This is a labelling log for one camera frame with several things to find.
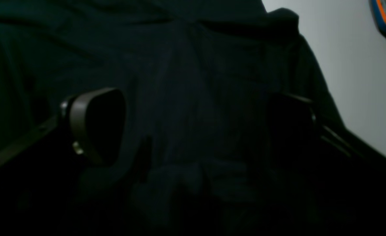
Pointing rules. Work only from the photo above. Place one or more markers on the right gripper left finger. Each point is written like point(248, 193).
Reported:
point(89, 124)

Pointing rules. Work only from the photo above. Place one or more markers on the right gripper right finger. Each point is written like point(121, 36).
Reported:
point(345, 175)

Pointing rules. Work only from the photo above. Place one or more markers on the black T-shirt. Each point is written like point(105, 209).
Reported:
point(196, 76)

